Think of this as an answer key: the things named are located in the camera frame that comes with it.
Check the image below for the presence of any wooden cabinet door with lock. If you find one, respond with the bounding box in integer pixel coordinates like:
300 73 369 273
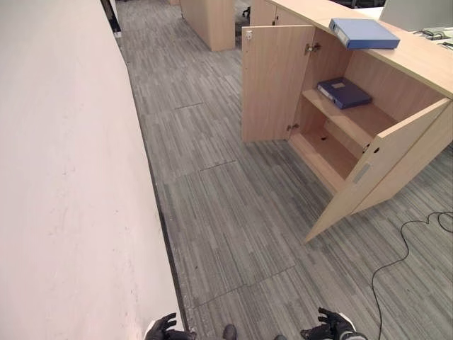
241 24 316 144

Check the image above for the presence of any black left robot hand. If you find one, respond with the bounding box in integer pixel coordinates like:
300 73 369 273
145 312 197 340

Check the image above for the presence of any black floor cable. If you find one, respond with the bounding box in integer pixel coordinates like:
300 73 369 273
371 211 453 340

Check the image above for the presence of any white desk partition panel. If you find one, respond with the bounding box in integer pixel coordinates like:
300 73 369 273
378 0 453 33

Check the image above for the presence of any light wood cabinet block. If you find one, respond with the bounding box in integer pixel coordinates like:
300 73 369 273
180 0 237 52

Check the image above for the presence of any wooden cabinet door with label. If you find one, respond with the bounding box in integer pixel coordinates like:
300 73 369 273
303 98 452 244

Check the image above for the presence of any light wood office cabinet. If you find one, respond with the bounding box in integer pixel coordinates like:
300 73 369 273
241 0 453 244

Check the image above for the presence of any light blue file folder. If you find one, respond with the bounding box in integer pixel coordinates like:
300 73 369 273
328 18 401 50

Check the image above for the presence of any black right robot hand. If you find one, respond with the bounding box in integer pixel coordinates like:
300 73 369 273
300 307 354 340

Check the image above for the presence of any cabinet shelf board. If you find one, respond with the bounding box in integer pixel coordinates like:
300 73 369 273
301 88 398 149

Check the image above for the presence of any dark blue file folder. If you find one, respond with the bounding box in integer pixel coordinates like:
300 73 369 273
316 77 373 110

